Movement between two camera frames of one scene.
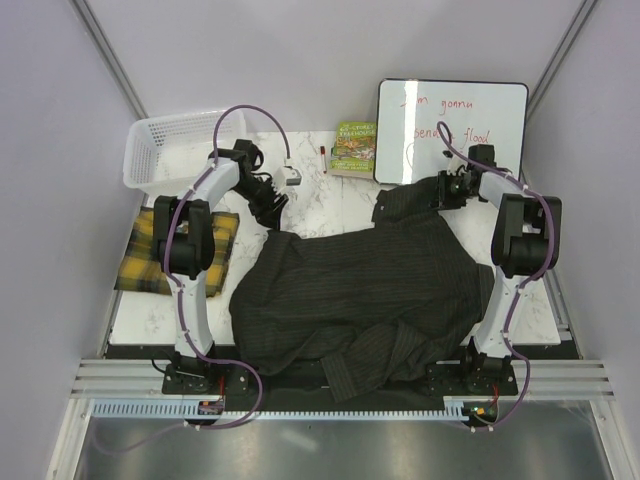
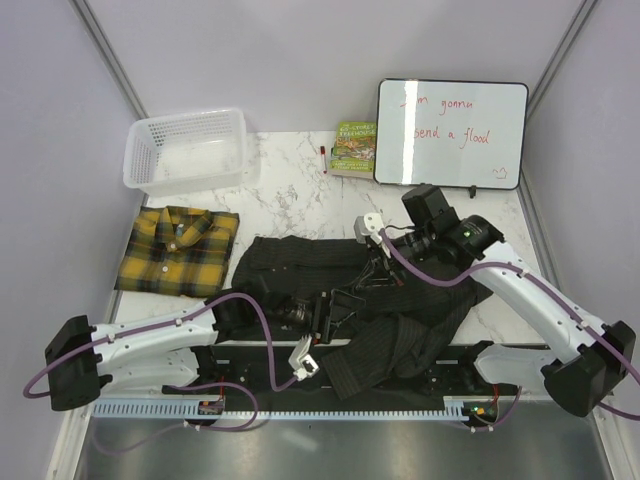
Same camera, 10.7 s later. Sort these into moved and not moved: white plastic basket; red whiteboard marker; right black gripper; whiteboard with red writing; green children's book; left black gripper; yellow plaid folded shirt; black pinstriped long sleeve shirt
Moved: left black gripper; right black gripper; black pinstriped long sleeve shirt
Not moved: white plastic basket; green children's book; yellow plaid folded shirt; whiteboard with red writing; red whiteboard marker
